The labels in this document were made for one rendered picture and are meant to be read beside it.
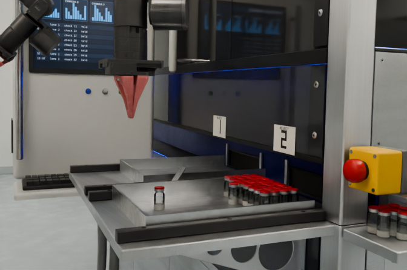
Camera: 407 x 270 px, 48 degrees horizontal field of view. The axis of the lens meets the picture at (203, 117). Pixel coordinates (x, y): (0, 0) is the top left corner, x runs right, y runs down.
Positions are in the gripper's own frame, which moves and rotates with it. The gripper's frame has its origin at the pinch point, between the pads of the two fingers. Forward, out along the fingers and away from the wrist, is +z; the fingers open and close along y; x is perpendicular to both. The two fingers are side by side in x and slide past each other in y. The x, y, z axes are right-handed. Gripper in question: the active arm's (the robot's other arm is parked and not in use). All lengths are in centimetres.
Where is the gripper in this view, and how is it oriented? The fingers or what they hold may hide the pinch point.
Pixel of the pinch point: (131, 113)
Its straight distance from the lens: 80.3
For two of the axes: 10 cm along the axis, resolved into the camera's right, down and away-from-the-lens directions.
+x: -3.8, -0.6, 9.2
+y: 9.2, -0.2, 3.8
